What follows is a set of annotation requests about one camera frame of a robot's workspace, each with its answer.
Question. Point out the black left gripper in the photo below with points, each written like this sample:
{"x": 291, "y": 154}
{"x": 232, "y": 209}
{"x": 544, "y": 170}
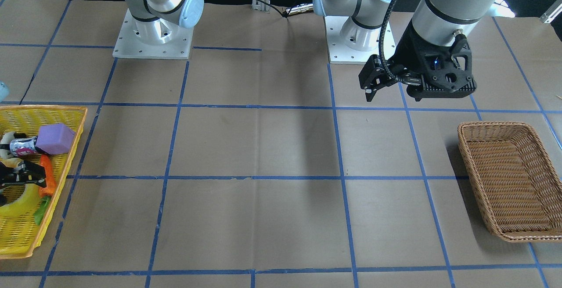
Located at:
{"x": 411, "y": 54}

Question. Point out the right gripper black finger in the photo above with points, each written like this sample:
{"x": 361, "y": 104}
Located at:
{"x": 22, "y": 173}

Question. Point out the yellow tape roll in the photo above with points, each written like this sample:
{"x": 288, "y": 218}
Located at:
{"x": 20, "y": 200}

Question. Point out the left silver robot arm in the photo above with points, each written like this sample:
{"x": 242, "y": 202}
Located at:
{"x": 436, "y": 21}

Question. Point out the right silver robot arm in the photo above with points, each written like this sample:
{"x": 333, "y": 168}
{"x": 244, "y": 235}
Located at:
{"x": 59, "y": 56}

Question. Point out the small drink can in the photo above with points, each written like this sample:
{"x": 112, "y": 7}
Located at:
{"x": 20, "y": 147}

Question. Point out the panda plush toy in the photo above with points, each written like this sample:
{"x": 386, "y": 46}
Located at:
{"x": 5, "y": 152}

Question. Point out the toy carrot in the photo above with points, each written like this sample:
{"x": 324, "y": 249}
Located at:
{"x": 46, "y": 192}

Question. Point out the purple foam block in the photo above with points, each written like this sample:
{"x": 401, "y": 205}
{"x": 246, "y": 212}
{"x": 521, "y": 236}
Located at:
{"x": 55, "y": 139}

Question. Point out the yellow plastic basket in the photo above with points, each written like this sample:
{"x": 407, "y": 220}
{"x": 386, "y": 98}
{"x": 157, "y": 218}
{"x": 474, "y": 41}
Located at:
{"x": 20, "y": 235}

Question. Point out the brown wicker basket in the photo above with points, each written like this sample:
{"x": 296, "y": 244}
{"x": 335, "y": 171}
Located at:
{"x": 516, "y": 187}

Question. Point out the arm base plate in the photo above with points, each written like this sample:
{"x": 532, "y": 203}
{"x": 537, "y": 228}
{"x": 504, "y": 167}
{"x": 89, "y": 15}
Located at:
{"x": 349, "y": 43}
{"x": 158, "y": 39}

